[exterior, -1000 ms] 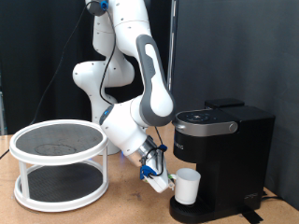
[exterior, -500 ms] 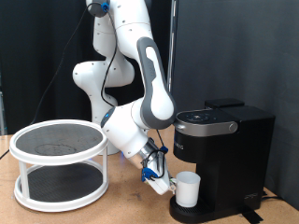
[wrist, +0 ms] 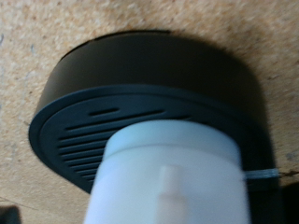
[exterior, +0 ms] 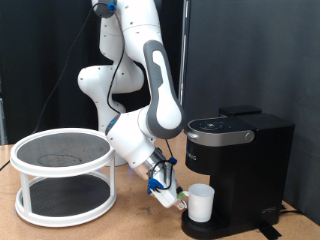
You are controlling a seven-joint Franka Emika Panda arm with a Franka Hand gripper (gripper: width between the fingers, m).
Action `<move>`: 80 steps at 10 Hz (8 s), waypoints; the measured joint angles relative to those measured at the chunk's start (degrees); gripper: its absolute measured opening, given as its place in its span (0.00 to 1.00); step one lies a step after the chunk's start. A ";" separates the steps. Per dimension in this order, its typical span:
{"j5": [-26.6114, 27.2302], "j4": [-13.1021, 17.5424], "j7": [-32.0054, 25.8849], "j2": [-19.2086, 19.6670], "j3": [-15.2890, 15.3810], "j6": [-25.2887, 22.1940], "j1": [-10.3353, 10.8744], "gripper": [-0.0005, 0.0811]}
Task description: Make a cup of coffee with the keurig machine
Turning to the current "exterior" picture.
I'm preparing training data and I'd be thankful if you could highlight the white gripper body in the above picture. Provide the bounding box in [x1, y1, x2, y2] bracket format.
[149, 176, 184, 209]

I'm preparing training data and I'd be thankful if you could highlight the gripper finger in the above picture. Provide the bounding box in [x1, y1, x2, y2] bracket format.
[175, 199, 188, 212]
[177, 188, 190, 200]

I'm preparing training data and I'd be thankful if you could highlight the white mug green taped handle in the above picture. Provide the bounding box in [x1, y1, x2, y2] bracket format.
[177, 183, 216, 224]

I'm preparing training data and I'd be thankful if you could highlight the black Keurig coffee machine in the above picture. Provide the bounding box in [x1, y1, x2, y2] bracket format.
[180, 104, 296, 240]

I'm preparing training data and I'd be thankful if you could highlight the black tape strip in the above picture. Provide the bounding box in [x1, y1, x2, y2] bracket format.
[258, 224, 283, 240]

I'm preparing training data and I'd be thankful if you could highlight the white two-tier turntable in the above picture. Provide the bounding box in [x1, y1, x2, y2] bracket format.
[9, 127, 118, 229]

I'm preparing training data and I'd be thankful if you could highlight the silver vertical pole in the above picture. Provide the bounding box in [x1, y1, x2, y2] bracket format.
[178, 0, 190, 104]

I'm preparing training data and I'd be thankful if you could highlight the blue cable strap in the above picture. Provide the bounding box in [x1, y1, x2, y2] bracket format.
[147, 177, 165, 195]

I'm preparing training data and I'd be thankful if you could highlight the black Keurig power cable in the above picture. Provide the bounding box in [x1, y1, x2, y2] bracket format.
[279, 204, 303, 216]

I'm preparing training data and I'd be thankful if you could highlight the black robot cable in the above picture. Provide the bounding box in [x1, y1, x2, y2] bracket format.
[0, 1, 178, 192]

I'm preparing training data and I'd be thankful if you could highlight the grey metal frame post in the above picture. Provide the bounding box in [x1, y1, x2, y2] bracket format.
[0, 76, 7, 146]

